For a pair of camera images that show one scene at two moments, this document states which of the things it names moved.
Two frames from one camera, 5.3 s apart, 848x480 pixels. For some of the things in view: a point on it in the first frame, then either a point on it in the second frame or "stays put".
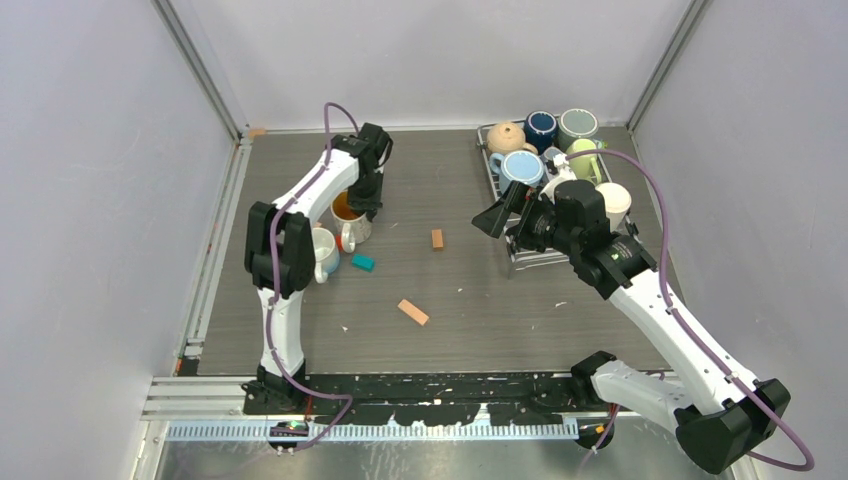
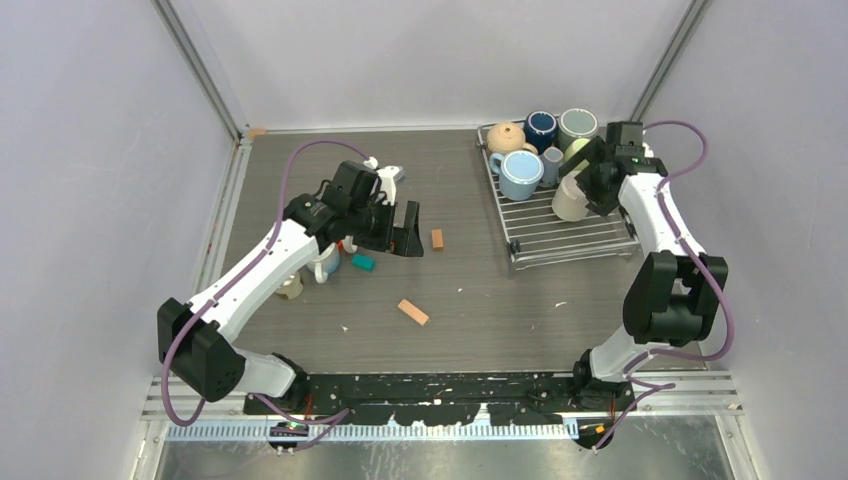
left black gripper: (369, 206) to (396, 241)
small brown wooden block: (437, 239) stays put
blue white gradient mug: (325, 252) stays put
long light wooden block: (412, 311) stays put
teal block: (363, 262) stays put
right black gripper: (494, 219) to (592, 152)
